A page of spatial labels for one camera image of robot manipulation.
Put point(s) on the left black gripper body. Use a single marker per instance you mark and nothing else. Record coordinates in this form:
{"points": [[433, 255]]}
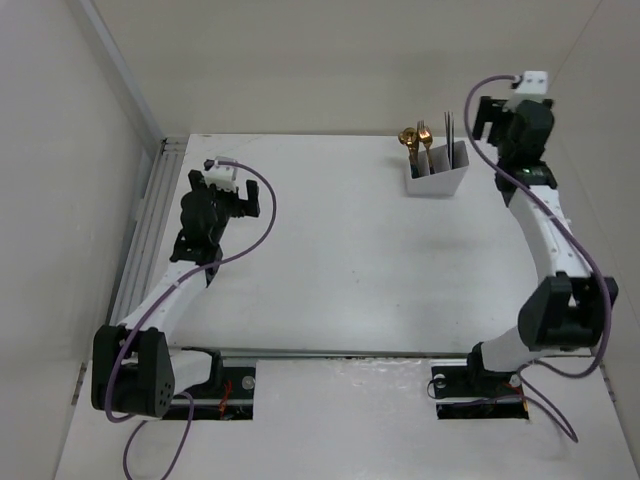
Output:
{"points": [[227, 204]]}

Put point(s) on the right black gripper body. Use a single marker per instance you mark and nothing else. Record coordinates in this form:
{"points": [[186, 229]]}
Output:
{"points": [[500, 127]]}

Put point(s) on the silver chopstick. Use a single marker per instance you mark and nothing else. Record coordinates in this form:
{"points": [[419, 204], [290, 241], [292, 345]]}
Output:
{"points": [[448, 134]]}

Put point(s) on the gold fork green handle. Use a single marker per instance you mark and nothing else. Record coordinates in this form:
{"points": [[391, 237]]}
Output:
{"points": [[426, 138]]}

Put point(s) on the gold spoon green handle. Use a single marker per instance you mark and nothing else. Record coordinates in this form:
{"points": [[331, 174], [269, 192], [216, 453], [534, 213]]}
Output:
{"points": [[414, 158]]}

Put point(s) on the black chopstick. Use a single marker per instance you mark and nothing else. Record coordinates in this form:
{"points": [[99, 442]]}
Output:
{"points": [[452, 157]]}

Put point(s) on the brown wooden spoon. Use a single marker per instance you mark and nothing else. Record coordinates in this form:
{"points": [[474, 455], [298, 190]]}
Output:
{"points": [[407, 137]]}

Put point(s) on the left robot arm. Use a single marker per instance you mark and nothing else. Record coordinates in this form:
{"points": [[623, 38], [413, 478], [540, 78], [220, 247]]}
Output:
{"points": [[135, 371]]}

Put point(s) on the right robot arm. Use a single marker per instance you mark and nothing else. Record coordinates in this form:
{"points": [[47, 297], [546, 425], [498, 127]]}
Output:
{"points": [[571, 307]]}

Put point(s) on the white three-slot utensil container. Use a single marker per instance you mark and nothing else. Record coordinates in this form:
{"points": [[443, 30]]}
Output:
{"points": [[446, 176]]}

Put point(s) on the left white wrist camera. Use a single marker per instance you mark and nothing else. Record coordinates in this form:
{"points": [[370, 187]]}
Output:
{"points": [[221, 172]]}

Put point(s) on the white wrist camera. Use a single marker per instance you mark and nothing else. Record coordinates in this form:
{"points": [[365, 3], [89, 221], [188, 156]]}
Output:
{"points": [[221, 172], [530, 85]]}

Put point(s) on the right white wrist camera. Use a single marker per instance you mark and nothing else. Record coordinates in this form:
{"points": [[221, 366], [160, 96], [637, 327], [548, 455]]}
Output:
{"points": [[530, 85]]}

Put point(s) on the aluminium rail frame left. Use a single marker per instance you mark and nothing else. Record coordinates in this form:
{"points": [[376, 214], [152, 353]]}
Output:
{"points": [[149, 216]]}

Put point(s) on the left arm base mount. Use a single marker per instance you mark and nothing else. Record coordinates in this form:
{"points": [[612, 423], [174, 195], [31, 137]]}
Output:
{"points": [[230, 395]]}

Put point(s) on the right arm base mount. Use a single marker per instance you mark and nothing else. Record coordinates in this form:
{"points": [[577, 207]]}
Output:
{"points": [[461, 394]]}

